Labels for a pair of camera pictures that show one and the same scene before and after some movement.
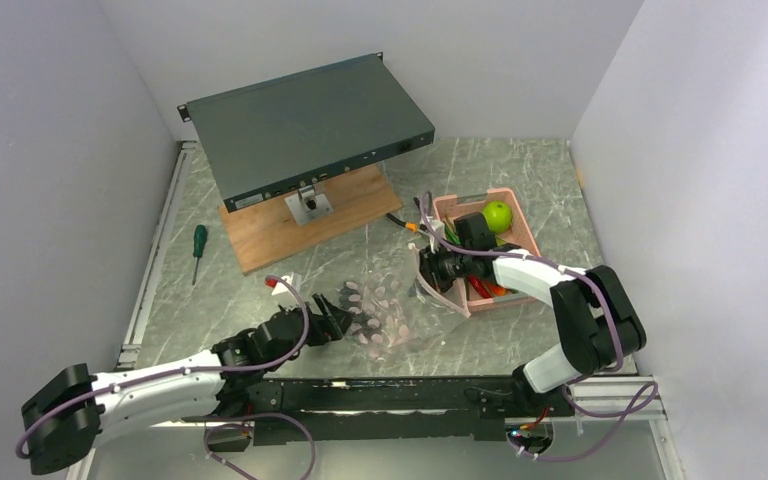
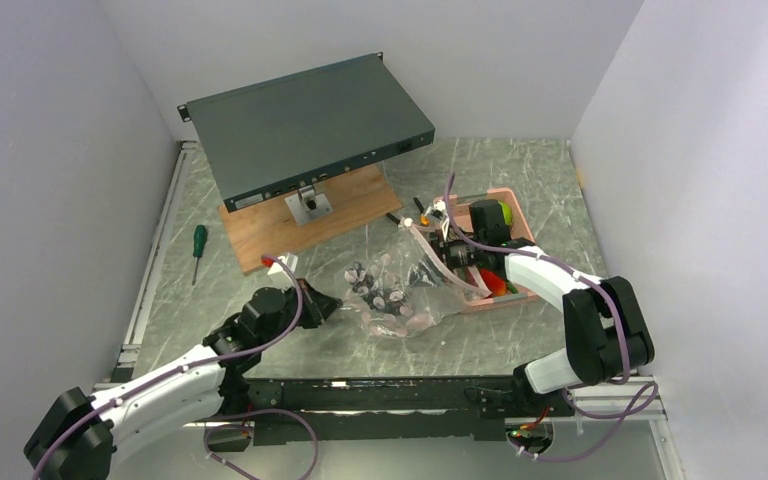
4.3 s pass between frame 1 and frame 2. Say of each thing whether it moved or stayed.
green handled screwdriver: stayed
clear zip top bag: moved
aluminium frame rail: stayed
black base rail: stayed
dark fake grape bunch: moved
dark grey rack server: stayed
